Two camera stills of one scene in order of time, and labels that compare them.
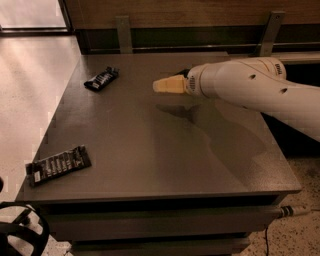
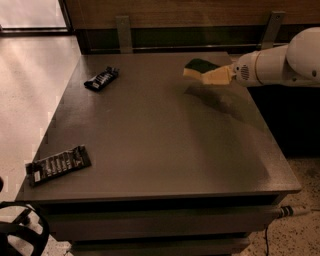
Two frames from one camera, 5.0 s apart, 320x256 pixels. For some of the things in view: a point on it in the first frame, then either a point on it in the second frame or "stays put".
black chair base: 21,229 stays put
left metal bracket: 124,35 stays put
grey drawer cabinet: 126,170 stays put
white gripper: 195,81 → 244,72
